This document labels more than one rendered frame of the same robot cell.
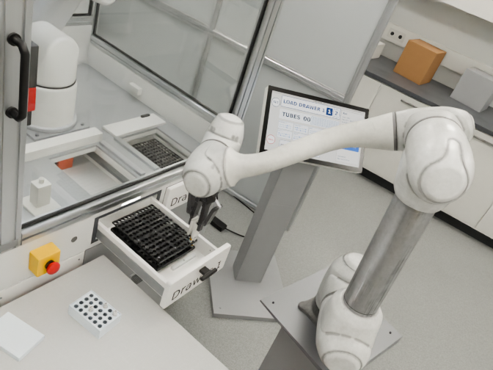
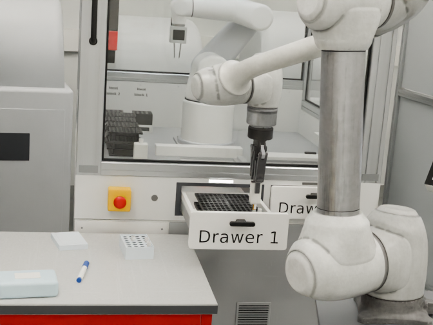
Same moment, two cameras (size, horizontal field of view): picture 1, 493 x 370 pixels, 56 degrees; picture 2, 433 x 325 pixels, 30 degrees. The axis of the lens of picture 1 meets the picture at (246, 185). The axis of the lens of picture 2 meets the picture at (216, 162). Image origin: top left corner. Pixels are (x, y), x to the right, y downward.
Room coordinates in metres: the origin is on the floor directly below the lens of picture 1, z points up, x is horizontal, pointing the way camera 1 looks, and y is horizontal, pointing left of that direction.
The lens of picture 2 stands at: (-0.32, -1.72, 1.57)
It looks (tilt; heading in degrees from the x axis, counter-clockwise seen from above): 12 degrees down; 54
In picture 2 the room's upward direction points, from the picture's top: 4 degrees clockwise
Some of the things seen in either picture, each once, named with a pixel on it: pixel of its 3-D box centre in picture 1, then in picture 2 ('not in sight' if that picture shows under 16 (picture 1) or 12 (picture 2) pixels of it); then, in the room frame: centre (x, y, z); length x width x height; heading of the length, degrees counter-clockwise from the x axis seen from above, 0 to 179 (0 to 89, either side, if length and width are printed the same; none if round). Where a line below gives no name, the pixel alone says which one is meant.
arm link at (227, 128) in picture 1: (222, 142); (261, 79); (1.15, 0.11, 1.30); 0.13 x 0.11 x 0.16; 178
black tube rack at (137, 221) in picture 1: (153, 238); (226, 212); (1.16, 0.23, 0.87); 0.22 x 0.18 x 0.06; 64
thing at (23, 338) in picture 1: (13, 335); (69, 240); (0.72, 0.44, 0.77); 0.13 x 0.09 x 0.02; 77
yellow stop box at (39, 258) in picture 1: (45, 260); (119, 198); (0.90, 0.46, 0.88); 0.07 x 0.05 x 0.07; 154
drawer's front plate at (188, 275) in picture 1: (196, 274); (238, 230); (1.07, 0.05, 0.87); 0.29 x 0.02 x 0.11; 154
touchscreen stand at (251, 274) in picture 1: (274, 219); not in sight; (2.00, -0.20, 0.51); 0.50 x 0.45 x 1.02; 20
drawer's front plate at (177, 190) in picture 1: (191, 189); (312, 202); (1.49, 0.20, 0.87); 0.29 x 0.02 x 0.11; 154
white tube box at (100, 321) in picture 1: (95, 313); (136, 246); (0.87, 0.28, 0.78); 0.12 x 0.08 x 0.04; 70
